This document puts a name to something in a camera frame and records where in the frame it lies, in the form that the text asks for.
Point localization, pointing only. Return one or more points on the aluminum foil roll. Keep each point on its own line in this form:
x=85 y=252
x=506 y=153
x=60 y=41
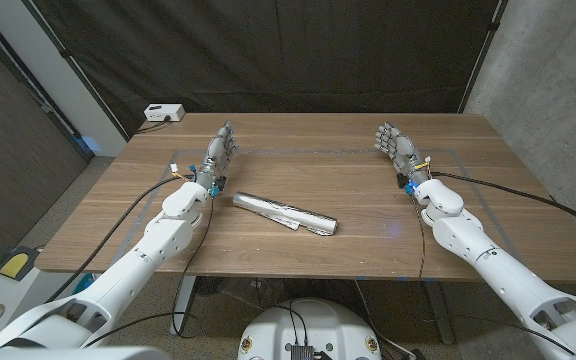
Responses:
x=288 y=214

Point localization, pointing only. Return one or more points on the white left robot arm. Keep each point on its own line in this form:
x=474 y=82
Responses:
x=118 y=285

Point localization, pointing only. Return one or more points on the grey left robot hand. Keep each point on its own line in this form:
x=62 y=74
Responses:
x=216 y=152

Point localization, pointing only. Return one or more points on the grey table leg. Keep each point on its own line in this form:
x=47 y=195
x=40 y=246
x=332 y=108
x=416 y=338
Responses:
x=440 y=312

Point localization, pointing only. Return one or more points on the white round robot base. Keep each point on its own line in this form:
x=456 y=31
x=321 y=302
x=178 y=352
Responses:
x=328 y=325

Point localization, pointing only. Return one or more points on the colourful toy basket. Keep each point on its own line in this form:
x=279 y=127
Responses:
x=84 y=284

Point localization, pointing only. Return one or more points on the white robot torso edge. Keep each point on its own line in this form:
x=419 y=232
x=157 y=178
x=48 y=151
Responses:
x=68 y=355

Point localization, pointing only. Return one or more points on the white table leg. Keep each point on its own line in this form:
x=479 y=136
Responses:
x=184 y=305

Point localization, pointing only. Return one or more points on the white floor platform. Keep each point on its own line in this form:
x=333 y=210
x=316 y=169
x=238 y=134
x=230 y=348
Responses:
x=20 y=296

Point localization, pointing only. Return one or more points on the black backdrop curtain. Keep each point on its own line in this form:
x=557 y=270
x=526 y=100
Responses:
x=293 y=50

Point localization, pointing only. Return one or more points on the white power strip box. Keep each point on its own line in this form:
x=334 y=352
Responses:
x=164 y=112

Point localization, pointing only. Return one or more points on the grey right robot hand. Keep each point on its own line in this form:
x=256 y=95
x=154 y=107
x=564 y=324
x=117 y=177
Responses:
x=404 y=150

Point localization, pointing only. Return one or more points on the black backdrop stand pole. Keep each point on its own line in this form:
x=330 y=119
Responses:
x=66 y=56
x=486 y=50

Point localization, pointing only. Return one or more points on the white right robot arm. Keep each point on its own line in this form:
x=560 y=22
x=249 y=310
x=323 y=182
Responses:
x=508 y=285

